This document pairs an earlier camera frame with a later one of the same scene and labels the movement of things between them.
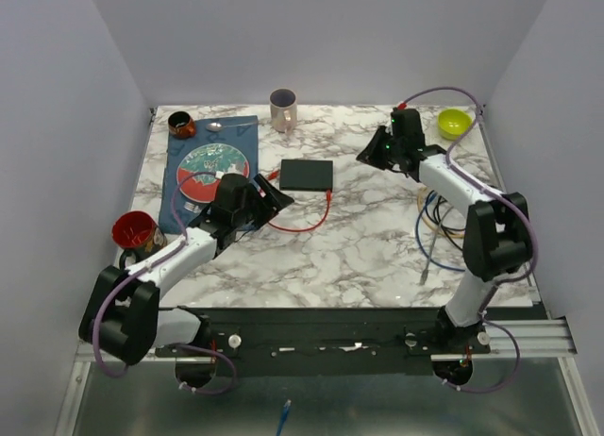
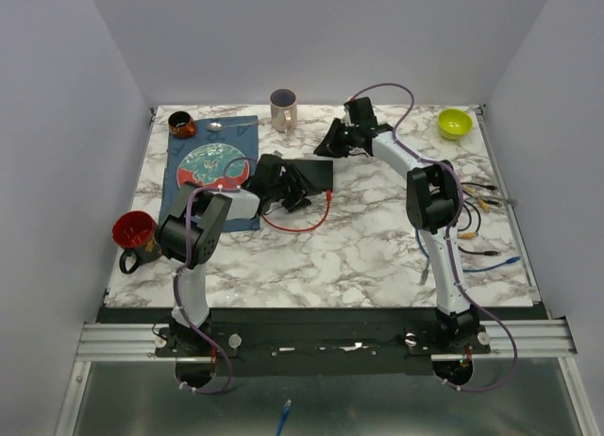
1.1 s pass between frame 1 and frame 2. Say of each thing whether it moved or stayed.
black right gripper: moved
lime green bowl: stayed
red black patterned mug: stayed
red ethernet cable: stayed
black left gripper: moved
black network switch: stayed
